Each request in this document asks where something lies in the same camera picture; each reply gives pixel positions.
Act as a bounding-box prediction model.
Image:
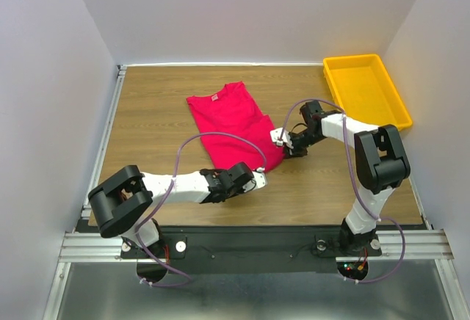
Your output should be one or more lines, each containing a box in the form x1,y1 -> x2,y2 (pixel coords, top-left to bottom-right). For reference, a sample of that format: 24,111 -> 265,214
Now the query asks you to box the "red polo t shirt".
187,81 -> 283,172

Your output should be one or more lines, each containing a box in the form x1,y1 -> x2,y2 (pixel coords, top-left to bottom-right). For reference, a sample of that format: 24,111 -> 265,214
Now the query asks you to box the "yellow plastic bin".
323,54 -> 413,131

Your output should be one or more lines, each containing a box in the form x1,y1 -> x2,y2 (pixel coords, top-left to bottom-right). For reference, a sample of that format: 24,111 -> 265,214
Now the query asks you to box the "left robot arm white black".
88,162 -> 267,248

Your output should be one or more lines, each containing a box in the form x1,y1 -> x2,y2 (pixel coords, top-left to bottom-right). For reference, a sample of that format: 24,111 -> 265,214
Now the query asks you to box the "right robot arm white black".
271,99 -> 411,253

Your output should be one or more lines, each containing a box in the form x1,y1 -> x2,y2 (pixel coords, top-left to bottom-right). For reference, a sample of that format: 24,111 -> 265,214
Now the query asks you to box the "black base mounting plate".
121,225 -> 381,275

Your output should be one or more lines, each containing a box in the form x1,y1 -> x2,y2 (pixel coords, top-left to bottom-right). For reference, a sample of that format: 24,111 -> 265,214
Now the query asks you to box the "small electronics board with leds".
338,261 -> 369,279

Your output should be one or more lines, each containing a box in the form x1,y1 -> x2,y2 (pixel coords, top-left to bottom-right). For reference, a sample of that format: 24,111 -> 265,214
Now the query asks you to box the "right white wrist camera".
270,128 -> 293,149

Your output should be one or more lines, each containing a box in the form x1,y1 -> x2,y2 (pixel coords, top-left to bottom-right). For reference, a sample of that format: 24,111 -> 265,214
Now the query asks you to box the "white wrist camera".
253,167 -> 267,190
270,128 -> 293,149

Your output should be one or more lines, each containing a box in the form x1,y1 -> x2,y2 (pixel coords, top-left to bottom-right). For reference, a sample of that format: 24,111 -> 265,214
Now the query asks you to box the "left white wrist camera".
253,167 -> 267,190

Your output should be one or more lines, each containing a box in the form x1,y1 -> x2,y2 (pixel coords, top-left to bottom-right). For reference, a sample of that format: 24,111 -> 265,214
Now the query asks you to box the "left aluminium frame rail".
80,65 -> 128,219

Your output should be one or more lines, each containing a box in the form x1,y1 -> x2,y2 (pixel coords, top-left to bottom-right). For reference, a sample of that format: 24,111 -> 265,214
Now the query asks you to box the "aluminium frame rail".
80,65 -> 128,219
58,230 -> 454,263

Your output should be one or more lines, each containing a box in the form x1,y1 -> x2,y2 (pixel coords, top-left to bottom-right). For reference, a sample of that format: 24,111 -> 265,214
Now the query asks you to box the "front aluminium frame rail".
58,230 -> 454,263

